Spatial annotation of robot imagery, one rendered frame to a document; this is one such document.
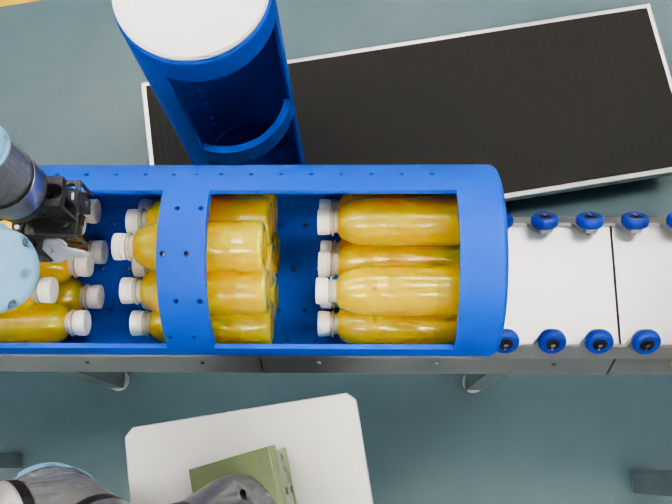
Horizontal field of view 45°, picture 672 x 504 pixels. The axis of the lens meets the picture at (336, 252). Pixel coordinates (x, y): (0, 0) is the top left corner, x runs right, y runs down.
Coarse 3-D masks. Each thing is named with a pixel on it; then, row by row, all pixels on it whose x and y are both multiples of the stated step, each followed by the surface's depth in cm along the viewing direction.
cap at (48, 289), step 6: (42, 282) 118; (48, 282) 118; (54, 282) 120; (42, 288) 118; (48, 288) 118; (54, 288) 120; (42, 294) 118; (48, 294) 118; (54, 294) 120; (42, 300) 119; (48, 300) 118; (54, 300) 120
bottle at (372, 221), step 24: (336, 216) 120; (360, 216) 118; (384, 216) 118; (408, 216) 117; (432, 216) 117; (456, 216) 117; (360, 240) 119; (384, 240) 119; (408, 240) 119; (432, 240) 119; (456, 240) 119
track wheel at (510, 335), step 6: (504, 330) 130; (510, 330) 130; (504, 336) 130; (510, 336) 130; (516, 336) 130; (504, 342) 131; (510, 342) 130; (516, 342) 130; (498, 348) 131; (504, 348) 131; (510, 348) 131; (516, 348) 131
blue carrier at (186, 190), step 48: (96, 192) 113; (144, 192) 113; (192, 192) 112; (240, 192) 113; (288, 192) 112; (336, 192) 112; (384, 192) 112; (432, 192) 112; (480, 192) 111; (96, 240) 136; (192, 240) 109; (288, 240) 136; (336, 240) 135; (480, 240) 108; (192, 288) 109; (288, 288) 135; (480, 288) 108; (96, 336) 129; (144, 336) 129; (192, 336) 114; (288, 336) 128; (336, 336) 128; (480, 336) 112
